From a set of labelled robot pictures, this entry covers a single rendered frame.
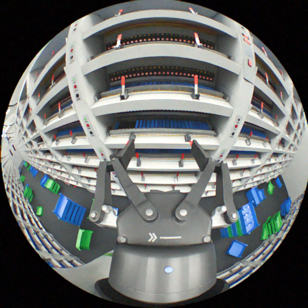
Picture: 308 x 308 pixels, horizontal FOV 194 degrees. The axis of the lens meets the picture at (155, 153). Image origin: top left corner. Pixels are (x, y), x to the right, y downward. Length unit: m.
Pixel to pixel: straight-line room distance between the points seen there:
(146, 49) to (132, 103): 0.20
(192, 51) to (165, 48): 0.08
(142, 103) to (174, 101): 0.11
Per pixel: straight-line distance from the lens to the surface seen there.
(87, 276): 0.25
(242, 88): 0.46
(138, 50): 0.36
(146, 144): 0.42
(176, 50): 0.36
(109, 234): 1.34
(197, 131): 0.47
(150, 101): 0.34
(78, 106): 0.49
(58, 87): 0.60
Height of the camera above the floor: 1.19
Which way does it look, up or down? 44 degrees down
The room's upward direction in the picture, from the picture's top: 3 degrees counter-clockwise
